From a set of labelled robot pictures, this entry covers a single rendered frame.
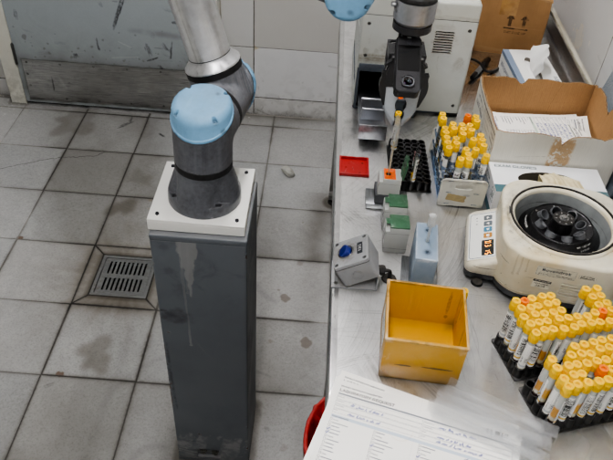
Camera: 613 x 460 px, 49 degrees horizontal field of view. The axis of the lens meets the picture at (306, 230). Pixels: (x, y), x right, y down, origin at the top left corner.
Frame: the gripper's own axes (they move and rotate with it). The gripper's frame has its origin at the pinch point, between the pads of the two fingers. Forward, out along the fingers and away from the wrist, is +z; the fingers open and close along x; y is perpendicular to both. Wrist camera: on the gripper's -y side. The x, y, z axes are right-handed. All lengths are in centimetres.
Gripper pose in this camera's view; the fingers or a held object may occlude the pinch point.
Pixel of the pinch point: (397, 121)
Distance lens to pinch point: 136.4
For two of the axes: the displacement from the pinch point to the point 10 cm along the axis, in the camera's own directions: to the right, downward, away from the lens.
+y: 0.5, -6.6, 7.5
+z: -0.5, 7.4, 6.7
